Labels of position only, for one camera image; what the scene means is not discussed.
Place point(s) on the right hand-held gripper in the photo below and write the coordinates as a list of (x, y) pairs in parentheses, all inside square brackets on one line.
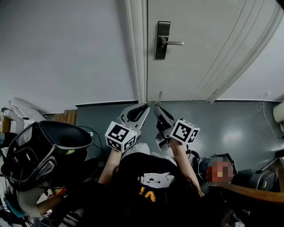
[(184, 131)]

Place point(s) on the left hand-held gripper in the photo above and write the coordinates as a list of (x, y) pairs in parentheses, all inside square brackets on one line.
[(119, 137)]

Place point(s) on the white door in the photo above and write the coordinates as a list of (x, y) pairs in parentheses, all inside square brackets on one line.
[(199, 55)]

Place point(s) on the metal door lock plate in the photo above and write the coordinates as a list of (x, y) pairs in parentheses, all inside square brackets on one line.
[(163, 27)]

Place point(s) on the person's left forearm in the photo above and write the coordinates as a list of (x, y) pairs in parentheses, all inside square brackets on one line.
[(108, 166)]

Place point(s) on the person's right forearm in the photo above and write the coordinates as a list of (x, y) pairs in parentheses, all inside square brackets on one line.
[(184, 164)]

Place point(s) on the light grey trousers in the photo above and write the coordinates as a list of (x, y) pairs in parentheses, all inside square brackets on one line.
[(142, 148)]

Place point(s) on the black printed T-shirt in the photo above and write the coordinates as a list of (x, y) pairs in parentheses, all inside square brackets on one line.
[(133, 177)]

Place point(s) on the dark open bag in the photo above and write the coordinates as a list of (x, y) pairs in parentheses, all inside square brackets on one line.
[(204, 161)]

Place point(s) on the wooden slatted panel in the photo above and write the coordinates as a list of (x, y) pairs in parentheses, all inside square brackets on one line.
[(66, 116)]

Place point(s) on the yellow-green ball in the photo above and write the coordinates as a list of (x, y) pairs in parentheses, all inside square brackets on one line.
[(66, 152)]

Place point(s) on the black helmet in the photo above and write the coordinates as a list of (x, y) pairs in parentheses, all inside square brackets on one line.
[(33, 155)]

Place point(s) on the black hard case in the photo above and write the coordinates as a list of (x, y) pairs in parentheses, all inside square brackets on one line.
[(253, 179)]

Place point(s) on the white moulded panels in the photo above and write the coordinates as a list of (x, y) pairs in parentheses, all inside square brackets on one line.
[(24, 108)]

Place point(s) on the white rounded device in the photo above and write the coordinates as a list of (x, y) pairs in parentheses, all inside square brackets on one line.
[(279, 112)]

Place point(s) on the black white-striped shoe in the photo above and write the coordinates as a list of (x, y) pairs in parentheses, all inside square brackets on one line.
[(71, 218)]

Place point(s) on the curved wooden chair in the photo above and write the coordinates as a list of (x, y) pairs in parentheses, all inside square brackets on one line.
[(255, 194)]

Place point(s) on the brown cardboard box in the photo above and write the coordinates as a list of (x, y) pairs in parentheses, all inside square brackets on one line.
[(5, 124)]

